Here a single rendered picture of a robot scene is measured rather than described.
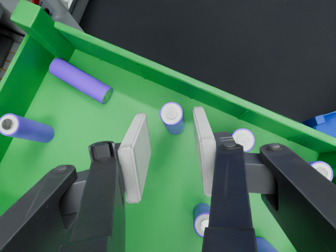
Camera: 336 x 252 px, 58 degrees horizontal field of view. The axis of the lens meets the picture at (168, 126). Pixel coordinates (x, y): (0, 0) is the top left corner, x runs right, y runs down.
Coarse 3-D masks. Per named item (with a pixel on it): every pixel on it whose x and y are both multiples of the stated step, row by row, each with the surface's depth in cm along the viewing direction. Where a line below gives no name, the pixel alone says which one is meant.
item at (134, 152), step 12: (132, 120) 20; (144, 120) 20; (132, 132) 17; (144, 132) 19; (120, 144) 15; (132, 144) 15; (144, 144) 19; (120, 156) 14; (132, 156) 15; (144, 156) 18; (132, 168) 15; (144, 168) 18; (132, 180) 15; (144, 180) 17; (132, 192) 15
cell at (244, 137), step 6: (234, 132) 23; (240, 132) 23; (246, 132) 23; (234, 138) 23; (240, 138) 22; (246, 138) 22; (252, 138) 22; (246, 144) 22; (252, 144) 22; (246, 150) 22
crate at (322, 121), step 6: (324, 114) 71; (330, 114) 73; (306, 120) 73; (312, 120) 70; (318, 120) 68; (324, 120) 68; (330, 120) 75; (312, 126) 71; (318, 126) 75; (324, 126) 75; (330, 126) 75; (324, 132) 75; (330, 132) 75
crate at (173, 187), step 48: (48, 48) 29; (96, 48) 27; (0, 96) 26; (48, 96) 31; (144, 96) 30; (192, 96) 29; (0, 144) 29; (48, 144) 30; (192, 144) 29; (288, 144) 28; (0, 192) 30; (144, 192) 29; (192, 192) 28; (144, 240) 28; (192, 240) 28; (288, 240) 27
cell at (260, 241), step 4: (256, 240) 26; (260, 240) 26; (264, 240) 26; (256, 244) 25; (260, 244) 25; (264, 244) 24; (268, 244) 24; (260, 248) 24; (264, 248) 23; (268, 248) 23; (272, 248) 23
